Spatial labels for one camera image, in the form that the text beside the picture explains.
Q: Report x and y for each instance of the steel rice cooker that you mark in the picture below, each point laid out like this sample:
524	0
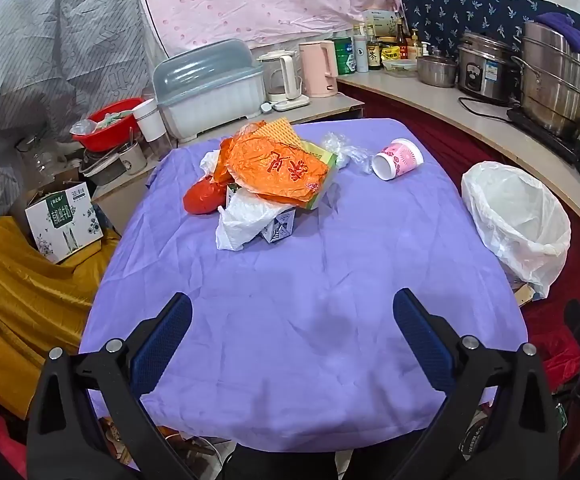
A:
487	70

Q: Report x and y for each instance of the dark sauce bottle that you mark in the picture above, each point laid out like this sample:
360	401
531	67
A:
373	52

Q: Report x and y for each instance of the grey patterned sheet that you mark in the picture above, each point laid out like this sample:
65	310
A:
60	35

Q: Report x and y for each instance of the small steel pot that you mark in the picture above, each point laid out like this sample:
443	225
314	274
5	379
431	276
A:
436	72

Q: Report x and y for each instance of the brown sauce bottle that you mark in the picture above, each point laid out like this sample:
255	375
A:
401	42

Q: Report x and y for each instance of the clear food container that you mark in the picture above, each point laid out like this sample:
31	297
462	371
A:
400	67

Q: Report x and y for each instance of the pink electric kettle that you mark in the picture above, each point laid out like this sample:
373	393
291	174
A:
317	70

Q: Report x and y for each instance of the orange checked wafer packet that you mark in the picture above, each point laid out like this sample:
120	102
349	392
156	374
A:
280	130

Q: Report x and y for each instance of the yellow packet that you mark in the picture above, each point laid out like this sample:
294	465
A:
390	52

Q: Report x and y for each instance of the white power plug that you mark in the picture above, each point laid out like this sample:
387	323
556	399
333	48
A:
268	107

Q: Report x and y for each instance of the red curtain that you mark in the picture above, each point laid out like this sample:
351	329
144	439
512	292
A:
434	130

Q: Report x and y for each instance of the purple cloth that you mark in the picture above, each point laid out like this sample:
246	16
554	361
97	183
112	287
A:
569	30

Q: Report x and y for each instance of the black induction cooker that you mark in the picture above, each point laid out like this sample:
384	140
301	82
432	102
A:
544	135

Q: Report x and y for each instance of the yellow-green cardboard box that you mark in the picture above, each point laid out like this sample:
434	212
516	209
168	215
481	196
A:
324	159

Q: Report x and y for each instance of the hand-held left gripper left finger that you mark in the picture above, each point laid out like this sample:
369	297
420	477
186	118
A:
165	340

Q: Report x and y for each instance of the pink paper cup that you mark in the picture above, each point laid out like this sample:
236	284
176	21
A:
404	155

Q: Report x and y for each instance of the small blue-white carton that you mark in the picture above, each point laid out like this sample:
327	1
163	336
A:
277	227

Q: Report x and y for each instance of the white glass kettle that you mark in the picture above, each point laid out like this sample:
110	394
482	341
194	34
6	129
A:
287	72

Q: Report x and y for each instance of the white plastic bag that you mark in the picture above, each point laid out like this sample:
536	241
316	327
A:
240	220

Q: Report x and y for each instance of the yellow cloth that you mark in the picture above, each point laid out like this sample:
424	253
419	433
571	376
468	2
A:
25	290

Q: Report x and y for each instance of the red plastic basin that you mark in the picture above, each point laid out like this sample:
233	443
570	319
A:
107	130

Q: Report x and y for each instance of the white bag-lined bin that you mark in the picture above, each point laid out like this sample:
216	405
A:
509	220

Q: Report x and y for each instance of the clear plastic wrap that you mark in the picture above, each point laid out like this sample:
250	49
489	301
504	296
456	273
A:
345	152

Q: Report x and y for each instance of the purple tablecloth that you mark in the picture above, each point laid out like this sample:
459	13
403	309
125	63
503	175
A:
295	285

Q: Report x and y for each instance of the white plastic cup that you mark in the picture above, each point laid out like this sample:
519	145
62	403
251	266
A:
149	120

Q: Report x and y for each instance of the orange plastic bag red print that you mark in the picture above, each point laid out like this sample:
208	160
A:
270	165

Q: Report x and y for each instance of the green can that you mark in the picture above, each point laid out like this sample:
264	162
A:
342	57

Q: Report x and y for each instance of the blue floral cloth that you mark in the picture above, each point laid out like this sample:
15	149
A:
469	10

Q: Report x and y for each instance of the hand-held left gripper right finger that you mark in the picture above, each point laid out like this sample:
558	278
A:
419	335

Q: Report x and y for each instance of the printed cardboard box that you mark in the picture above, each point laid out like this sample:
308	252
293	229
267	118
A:
65	225

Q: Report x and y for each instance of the white bottle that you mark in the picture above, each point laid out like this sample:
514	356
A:
360	55

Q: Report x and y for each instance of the large steel stockpot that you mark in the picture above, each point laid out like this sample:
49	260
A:
554	85

